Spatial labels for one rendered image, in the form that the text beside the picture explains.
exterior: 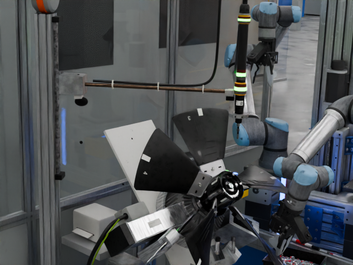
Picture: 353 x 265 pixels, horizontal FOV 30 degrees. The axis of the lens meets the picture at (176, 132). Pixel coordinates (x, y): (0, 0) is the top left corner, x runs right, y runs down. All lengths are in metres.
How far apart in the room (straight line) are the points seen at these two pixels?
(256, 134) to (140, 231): 1.07
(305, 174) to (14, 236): 1.18
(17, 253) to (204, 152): 0.87
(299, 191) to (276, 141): 0.89
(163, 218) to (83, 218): 0.55
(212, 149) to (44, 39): 0.74
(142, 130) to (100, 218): 0.40
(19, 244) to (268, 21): 1.40
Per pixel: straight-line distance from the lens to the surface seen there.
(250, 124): 3.15
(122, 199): 3.09
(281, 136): 3.19
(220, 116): 2.56
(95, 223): 2.74
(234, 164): 3.73
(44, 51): 2.46
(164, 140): 2.29
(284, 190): 2.63
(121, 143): 2.55
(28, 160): 2.67
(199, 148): 2.49
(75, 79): 2.45
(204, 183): 2.39
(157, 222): 2.32
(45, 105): 2.50
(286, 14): 3.04
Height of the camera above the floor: 2.00
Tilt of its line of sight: 15 degrees down
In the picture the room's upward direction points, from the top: 2 degrees clockwise
